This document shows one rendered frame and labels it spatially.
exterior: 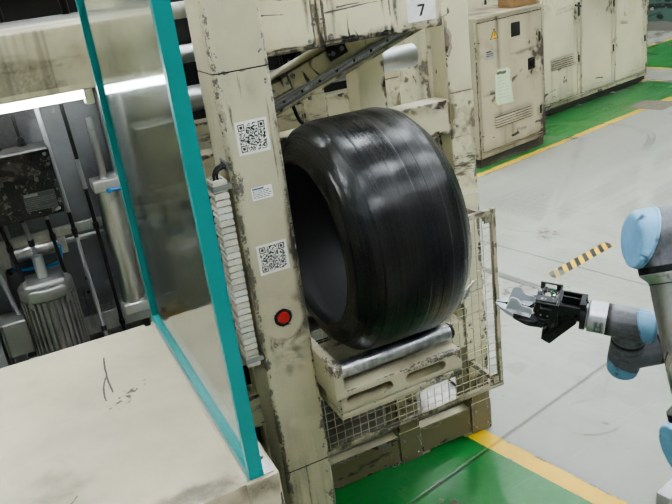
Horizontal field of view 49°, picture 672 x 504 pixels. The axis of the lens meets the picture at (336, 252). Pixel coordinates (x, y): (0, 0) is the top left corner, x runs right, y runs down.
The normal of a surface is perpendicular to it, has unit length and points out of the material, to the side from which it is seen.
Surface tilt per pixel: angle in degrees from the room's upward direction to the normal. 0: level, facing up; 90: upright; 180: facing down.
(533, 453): 0
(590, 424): 0
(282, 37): 90
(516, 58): 90
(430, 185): 59
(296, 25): 90
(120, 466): 0
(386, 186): 53
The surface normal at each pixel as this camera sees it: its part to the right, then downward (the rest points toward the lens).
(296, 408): 0.43, 0.28
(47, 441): -0.12, -0.92
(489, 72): 0.62, 0.22
